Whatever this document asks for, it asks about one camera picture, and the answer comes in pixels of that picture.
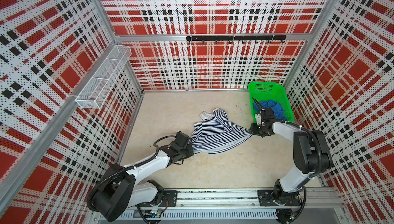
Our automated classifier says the blue white striped tank top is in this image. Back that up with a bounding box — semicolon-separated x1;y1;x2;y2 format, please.
191;108;251;154

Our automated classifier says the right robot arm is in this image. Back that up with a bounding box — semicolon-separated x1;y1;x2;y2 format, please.
250;108;334;196

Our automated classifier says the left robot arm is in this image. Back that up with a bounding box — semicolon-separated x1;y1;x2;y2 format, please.
86;132;194;222

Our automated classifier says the green plastic basket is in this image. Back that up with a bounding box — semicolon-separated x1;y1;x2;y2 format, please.
248;81;294;122

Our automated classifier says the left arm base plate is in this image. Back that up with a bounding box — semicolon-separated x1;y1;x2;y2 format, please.
139;190;178;208

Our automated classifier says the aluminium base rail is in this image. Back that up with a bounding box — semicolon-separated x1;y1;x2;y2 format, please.
90;188;345;222

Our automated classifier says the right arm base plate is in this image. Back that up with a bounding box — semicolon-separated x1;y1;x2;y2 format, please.
257;189;301;207

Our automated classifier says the black hook rail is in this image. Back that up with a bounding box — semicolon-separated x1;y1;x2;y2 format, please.
186;35;287;42

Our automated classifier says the white wire mesh shelf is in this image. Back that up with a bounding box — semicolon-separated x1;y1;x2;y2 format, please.
76;45;131;109

